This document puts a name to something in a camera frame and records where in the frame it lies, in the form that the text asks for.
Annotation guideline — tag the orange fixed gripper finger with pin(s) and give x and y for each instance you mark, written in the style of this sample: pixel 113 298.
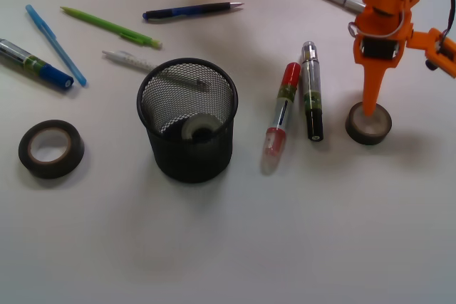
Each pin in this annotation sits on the orange fixed gripper finger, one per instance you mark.
pixel 373 77

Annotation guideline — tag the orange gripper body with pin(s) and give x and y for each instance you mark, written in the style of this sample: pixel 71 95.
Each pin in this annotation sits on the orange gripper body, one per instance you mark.
pixel 381 31

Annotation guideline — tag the small black tape roll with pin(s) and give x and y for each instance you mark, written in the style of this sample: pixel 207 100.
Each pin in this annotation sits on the small black tape roll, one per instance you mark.
pixel 368 130

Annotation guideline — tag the clear tape roll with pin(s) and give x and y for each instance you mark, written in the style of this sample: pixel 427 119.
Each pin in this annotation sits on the clear tape roll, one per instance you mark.
pixel 200 127

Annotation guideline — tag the large black tape roll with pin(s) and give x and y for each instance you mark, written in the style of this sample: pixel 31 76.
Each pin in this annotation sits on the large black tape roll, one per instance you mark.
pixel 61 166

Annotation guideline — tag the black mesh pen holder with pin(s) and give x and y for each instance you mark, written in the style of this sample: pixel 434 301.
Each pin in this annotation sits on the black mesh pen holder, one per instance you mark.
pixel 168 96

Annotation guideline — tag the dark blue ballpoint pen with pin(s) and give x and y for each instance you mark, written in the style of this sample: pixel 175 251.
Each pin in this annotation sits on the dark blue ballpoint pen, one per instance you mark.
pixel 196 10

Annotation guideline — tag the white pen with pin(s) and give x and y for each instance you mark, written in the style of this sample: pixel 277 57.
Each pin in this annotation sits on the white pen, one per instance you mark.
pixel 128 59

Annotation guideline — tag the light blue pen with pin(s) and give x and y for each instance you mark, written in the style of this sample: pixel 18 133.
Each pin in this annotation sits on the light blue pen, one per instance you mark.
pixel 51 37

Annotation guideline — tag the black cap marker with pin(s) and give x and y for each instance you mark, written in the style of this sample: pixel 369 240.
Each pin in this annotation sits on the black cap marker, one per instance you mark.
pixel 311 81

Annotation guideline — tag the red cap marker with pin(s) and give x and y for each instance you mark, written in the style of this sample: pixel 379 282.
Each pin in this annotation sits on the red cap marker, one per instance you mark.
pixel 275 138

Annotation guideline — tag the green mechanical pencil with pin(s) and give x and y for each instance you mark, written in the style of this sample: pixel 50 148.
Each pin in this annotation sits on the green mechanical pencil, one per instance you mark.
pixel 123 32

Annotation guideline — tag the blue cap marker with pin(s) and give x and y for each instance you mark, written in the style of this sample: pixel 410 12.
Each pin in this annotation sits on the blue cap marker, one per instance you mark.
pixel 34 65

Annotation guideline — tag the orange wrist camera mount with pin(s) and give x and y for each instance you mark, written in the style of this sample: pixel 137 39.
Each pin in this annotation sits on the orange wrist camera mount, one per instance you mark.
pixel 439 52

